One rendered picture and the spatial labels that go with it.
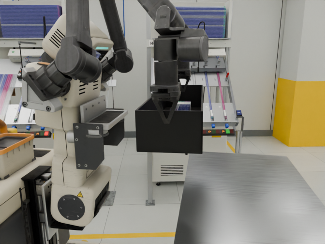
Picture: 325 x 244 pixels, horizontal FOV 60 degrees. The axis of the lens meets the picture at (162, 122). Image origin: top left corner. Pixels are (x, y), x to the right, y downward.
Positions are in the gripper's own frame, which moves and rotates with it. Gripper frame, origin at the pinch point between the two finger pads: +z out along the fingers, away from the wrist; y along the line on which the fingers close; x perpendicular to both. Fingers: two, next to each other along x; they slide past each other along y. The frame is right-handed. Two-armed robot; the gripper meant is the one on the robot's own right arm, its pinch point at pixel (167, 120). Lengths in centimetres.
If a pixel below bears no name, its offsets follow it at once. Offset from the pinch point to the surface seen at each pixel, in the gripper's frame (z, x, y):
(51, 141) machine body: 57, 126, 160
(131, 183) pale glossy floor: 107, 59, 184
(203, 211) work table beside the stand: 30.4, -9.7, 8.9
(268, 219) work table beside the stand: 30.9, -28.1, 7.3
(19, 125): 35, 132, 128
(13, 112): 26, 141, 135
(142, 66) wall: -2, 76, 336
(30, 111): 25, 128, 138
